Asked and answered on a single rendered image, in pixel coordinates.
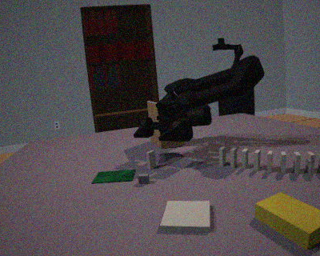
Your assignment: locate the yellow rectangular block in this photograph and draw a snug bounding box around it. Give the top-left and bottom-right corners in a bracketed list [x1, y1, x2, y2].
[254, 192, 320, 250]

